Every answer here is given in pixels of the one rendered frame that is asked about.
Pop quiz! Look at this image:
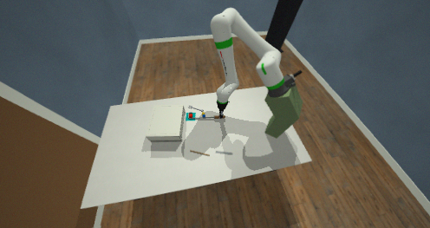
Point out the small white cabinet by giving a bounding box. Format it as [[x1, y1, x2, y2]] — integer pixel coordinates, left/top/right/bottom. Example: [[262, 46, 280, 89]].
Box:
[[146, 105, 186, 142]]

